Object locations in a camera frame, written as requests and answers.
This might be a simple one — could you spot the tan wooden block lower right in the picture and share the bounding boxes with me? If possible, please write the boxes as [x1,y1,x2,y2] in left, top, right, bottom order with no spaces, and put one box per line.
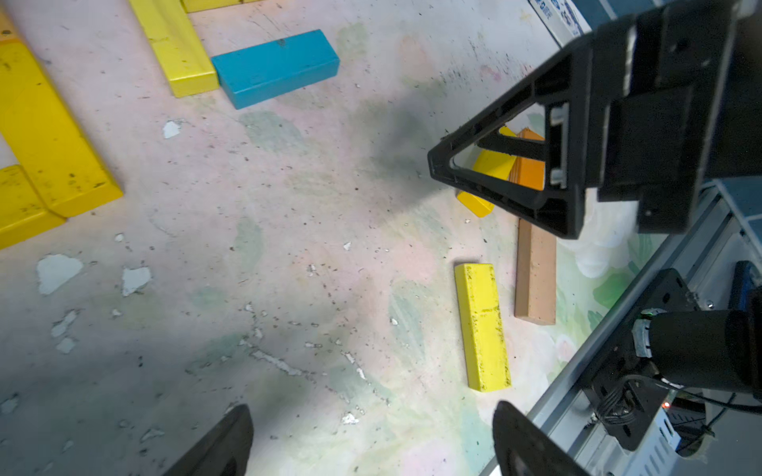
[514,219,557,325]

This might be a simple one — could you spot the toothpaste tube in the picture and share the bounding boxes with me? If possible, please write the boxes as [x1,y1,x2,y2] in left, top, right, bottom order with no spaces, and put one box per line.
[528,0,591,48]

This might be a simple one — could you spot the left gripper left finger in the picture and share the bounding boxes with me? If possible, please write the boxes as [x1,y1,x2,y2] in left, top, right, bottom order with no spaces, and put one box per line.
[165,405,254,476]

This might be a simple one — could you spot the teal block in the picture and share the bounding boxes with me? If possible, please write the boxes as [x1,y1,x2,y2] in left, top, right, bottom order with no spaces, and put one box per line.
[212,30,341,109]

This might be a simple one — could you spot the white cable duct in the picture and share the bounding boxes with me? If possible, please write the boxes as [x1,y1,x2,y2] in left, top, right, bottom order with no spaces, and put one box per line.
[623,409,682,476]

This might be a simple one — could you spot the yellow block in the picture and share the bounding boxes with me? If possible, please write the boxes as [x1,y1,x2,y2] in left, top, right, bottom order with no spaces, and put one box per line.
[1,165,65,249]
[454,264,511,393]
[1,42,123,218]

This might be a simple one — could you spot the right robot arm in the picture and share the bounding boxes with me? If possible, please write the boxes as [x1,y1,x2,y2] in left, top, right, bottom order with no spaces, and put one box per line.
[428,1,761,449]

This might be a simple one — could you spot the yellow block diagonal right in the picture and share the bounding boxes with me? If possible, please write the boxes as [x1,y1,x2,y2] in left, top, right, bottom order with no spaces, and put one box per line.
[456,149,516,218]

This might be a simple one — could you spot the blue handheld device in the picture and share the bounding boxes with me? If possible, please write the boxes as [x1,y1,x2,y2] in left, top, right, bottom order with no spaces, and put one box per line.
[728,261,761,311]

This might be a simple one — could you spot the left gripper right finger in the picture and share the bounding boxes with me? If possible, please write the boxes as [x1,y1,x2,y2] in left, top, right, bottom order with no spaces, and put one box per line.
[492,401,587,476]

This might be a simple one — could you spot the orange block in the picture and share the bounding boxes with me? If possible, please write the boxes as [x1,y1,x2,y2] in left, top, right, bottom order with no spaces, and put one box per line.
[0,7,21,45]
[508,157,545,190]

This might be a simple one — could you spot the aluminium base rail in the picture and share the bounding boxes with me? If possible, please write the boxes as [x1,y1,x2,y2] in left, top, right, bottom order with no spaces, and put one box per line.
[527,180,761,475]

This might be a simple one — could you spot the yellow block vertical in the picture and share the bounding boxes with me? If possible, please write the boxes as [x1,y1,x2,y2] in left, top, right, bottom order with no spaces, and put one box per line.
[129,0,219,98]
[181,0,259,13]

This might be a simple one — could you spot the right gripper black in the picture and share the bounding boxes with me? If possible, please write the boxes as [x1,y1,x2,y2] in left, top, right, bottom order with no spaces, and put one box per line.
[428,1,761,239]

